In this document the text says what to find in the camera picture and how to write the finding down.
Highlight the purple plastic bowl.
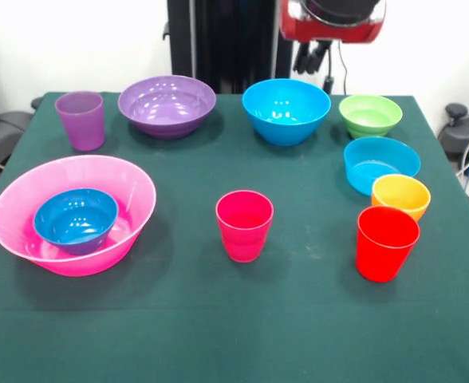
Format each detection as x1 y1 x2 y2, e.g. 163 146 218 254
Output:
117 75 218 140

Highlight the red plastic cup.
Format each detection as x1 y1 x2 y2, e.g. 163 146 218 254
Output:
356 205 421 284

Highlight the shallow light blue plastic bowl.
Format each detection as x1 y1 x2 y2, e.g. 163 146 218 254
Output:
342 136 422 197

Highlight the purple plastic cup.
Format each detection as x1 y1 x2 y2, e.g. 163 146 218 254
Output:
54 90 105 153

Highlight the black hanging wall cable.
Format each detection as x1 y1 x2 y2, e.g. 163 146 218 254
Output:
322 39 349 96

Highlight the green plastic bowl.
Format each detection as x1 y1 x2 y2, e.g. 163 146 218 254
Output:
338 93 404 140

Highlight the orange plastic cup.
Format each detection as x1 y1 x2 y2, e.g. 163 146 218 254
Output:
371 173 432 223

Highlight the large pink plastic bowl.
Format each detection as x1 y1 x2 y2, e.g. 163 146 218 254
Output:
0 154 157 278

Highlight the large light blue plastic bowl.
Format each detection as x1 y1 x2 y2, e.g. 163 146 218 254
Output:
241 78 332 147

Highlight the magenta plastic cup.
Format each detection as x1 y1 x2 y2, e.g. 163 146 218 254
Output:
215 190 274 263

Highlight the dark green tablecloth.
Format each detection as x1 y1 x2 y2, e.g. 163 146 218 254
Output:
0 91 469 383

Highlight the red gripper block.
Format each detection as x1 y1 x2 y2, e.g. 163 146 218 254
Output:
278 0 388 76

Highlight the small dark blue plastic bowl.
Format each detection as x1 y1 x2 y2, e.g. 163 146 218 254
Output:
33 188 120 256

